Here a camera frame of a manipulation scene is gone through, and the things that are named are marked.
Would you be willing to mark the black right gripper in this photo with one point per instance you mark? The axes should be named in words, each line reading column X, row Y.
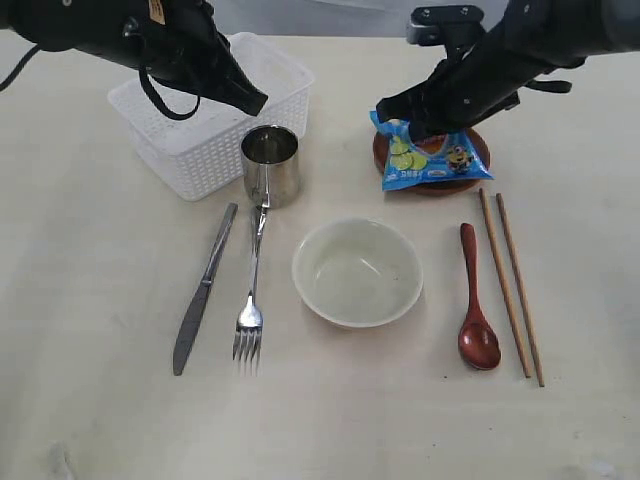
column 461, row 94

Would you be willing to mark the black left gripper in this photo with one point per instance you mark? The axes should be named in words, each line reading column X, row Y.
column 181, row 47

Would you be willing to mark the dark plate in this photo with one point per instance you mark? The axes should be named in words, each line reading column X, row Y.
column 380, row 148

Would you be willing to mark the blue Lays chip bag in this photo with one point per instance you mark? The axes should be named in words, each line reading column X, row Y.
column 440, row 158

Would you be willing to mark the stainless steel cup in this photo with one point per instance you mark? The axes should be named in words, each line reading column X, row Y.
column 269, row 155

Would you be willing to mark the speckled ceramic floral bowl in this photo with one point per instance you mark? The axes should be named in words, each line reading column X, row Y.
column 357, row 273

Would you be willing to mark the brown wooden chopstick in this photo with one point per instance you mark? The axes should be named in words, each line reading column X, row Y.
column 511, row 246

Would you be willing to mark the dark wooden spoon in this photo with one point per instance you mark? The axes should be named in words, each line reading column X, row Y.
column 477, row 343

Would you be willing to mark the silver knife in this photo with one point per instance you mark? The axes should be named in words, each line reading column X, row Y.
column 194, row 314

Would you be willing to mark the stainless steel fork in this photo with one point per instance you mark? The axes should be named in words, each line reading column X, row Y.
column 249, row 323

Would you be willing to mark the light wooden chopstick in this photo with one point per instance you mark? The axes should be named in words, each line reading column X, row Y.
column 505, row 288

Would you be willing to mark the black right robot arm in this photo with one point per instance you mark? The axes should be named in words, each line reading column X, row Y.
column 565, row 33

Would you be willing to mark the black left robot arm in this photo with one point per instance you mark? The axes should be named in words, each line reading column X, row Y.
column 92, row 27

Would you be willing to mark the white plastic woven basket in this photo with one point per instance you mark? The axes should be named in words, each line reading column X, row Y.
column 202, row 154

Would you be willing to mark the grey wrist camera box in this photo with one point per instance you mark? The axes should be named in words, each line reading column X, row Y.
column 456, row 27

